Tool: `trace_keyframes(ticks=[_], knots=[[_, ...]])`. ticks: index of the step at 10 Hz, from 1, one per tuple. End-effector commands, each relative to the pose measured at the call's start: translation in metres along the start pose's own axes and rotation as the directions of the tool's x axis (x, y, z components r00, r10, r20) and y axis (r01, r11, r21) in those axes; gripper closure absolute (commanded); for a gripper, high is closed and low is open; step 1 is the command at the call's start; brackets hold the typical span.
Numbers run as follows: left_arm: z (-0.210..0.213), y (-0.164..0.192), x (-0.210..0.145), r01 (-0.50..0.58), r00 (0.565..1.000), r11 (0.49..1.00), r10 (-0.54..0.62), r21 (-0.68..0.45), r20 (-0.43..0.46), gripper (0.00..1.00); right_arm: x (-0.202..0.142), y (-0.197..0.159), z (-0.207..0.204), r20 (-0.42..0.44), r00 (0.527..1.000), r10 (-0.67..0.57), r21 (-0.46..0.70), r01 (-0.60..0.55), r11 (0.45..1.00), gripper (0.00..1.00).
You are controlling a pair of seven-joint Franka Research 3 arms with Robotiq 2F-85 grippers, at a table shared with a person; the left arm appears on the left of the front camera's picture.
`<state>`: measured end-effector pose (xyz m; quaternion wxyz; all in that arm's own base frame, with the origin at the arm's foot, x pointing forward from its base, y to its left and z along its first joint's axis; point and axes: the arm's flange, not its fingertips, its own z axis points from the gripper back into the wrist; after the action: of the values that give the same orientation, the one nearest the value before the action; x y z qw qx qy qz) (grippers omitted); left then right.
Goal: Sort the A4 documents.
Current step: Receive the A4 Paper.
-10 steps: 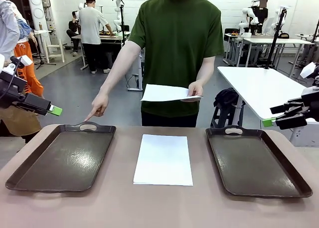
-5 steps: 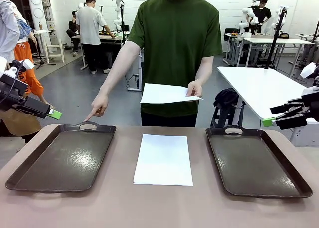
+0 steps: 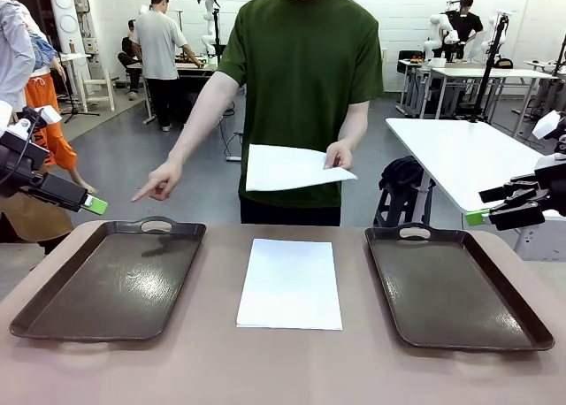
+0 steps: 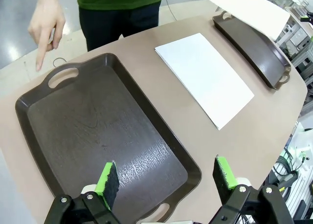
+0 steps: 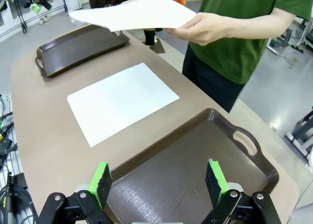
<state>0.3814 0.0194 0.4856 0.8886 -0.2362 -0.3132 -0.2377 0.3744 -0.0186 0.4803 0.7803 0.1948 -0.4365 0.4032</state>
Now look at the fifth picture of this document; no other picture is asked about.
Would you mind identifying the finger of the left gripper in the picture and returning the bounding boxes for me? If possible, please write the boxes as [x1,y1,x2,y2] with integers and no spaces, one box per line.
[40,0,53,11]
[29,2,41,14]

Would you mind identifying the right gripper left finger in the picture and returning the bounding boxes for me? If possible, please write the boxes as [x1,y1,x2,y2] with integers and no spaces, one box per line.
[36,162,113,224]

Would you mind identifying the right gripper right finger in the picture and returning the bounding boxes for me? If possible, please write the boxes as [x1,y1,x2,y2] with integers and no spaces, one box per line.
[200,158,282,224]

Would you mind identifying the white paper sheet handled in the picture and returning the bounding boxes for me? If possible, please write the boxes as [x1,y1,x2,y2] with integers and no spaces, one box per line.
[68,0,198,33]

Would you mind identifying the person's left forearm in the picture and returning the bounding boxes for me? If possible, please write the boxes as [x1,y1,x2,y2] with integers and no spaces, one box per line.
[229,6,297,40]

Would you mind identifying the person's left hand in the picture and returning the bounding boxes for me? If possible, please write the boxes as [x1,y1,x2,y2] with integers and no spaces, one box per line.
[165,12,235,46]

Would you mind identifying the white floor appliance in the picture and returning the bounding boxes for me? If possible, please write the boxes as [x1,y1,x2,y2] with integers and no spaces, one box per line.
[65,0,83,12]

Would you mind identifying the brown plastic serving tray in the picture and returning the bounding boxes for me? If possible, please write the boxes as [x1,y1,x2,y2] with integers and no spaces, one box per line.
[105,108,280,224]
[35,24,130,78]

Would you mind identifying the white A4 paper stack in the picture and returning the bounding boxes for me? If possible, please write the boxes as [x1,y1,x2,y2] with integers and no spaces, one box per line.
[67,62,180,148]

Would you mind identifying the white slatted panel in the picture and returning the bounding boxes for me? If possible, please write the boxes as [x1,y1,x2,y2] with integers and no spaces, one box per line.
[0,93,25,178]

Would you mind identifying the black trousers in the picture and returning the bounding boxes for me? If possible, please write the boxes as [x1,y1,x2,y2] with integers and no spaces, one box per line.
[182,45,246,113]

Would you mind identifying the black plug with yellow label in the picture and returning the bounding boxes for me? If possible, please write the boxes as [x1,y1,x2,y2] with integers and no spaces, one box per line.
[0,171,14,224]

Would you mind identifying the mannequin with brown skirt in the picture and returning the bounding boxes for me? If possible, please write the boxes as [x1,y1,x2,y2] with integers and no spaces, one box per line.
[143,28,157,45]

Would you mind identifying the green T-shirt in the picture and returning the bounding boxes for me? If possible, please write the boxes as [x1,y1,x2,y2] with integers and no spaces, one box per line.
[189,0,313,85]

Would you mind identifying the black cable coil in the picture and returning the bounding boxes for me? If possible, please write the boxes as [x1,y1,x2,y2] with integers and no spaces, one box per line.
[0,183,37,224]

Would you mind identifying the grey metal frame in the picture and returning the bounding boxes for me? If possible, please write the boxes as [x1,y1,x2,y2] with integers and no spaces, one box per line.
[285,109,313,158]

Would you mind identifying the black cable bundle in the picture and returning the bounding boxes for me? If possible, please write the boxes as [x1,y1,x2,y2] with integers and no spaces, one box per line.
[0,109,19,161]

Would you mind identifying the mannequin base plate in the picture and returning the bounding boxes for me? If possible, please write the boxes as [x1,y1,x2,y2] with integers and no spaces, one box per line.
[149,38,166,54]

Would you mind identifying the white desk frame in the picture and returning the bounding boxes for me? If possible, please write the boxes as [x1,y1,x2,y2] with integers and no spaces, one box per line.
[266,16,313,56]

